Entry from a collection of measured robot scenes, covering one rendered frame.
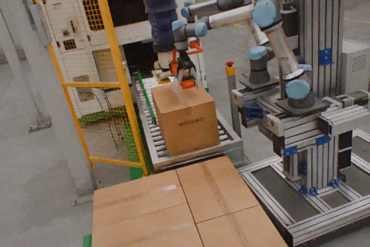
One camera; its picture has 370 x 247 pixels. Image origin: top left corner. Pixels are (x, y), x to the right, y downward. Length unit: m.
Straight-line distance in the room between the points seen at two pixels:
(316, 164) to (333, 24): 0.96
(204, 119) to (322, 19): 1.02
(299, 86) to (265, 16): 0.40
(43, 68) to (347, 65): 2.22
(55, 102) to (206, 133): 1.30
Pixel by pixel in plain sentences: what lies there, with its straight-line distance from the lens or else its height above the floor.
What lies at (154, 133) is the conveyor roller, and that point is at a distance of 3.03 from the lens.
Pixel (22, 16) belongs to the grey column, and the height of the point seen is 1.71.
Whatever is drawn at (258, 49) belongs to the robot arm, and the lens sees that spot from 2.39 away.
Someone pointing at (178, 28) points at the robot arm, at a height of 1.56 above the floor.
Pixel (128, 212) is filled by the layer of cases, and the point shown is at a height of 0.54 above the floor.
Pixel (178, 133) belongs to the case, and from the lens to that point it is 2.48.
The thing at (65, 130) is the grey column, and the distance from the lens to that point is 3.12.
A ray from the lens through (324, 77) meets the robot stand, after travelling 2.30.
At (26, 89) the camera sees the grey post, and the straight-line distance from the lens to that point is 5.30.
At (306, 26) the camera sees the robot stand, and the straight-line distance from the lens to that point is 2.12.
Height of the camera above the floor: 1.91
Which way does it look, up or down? 26 degrees down
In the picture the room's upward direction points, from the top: 10 degrees counter-clockwise
